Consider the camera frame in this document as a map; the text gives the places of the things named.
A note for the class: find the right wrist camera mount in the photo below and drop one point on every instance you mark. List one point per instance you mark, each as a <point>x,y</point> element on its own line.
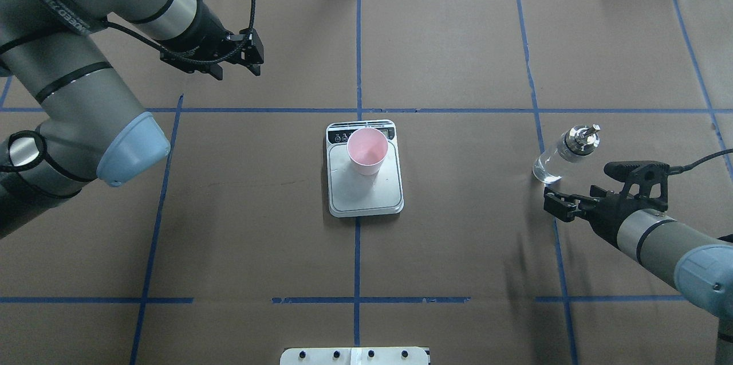
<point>645,184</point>

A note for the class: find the silver kitchen scale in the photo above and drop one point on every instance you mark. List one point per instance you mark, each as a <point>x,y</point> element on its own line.
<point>351,194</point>

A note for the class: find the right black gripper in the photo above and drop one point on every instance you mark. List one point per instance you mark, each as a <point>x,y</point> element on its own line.
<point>606,215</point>

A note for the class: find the pink paper cup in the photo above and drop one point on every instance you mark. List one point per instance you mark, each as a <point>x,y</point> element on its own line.
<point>367,149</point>

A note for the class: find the clear glass sauce bottle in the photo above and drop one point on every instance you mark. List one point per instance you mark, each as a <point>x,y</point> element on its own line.
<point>572,147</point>

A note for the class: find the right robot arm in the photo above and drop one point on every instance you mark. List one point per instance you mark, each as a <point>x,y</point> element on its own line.
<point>696,265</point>

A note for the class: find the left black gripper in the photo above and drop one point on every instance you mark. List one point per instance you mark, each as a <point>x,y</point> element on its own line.
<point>211,28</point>

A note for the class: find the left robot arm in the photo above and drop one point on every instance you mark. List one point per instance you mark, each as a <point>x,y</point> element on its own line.
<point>96,128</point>

